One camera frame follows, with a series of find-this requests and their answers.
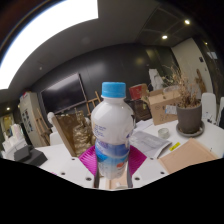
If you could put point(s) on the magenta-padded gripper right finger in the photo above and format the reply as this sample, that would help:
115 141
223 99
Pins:
142 170

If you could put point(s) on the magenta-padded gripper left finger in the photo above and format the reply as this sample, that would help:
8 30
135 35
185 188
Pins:
81 168

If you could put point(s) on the blue-capped white drink bottle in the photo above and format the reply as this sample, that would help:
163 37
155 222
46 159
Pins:
112 130

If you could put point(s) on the white chair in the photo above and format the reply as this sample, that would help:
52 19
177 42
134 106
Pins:
221 106
208 106
56 139

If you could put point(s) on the small yellow marker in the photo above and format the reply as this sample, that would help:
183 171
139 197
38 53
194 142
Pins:
174 146

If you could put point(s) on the small white round jar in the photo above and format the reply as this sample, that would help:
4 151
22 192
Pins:
163 133

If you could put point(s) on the black flat boxes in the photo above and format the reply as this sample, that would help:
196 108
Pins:
31 156

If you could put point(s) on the wooden easel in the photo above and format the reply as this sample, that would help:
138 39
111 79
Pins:
42 128
93 103

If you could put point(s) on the white plaster bust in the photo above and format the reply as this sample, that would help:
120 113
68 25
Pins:
50 118

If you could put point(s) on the grey plant saucer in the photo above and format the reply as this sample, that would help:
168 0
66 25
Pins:
190 134

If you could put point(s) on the brown cardboard box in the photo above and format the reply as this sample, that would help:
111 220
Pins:
161 108

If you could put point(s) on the dried plant in grey pot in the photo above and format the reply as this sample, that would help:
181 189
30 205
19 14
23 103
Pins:
189 118

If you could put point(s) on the pale shelf cabinet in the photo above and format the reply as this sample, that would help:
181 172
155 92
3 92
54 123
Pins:
28 116

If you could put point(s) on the red box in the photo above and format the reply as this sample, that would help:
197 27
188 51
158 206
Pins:
137 91

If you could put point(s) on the round ceiling light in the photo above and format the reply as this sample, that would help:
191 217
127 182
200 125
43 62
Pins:
187 22
164 37

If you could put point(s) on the black wall screen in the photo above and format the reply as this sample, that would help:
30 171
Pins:
63 95

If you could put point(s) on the wooden wall figure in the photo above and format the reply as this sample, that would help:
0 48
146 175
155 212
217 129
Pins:
200 81

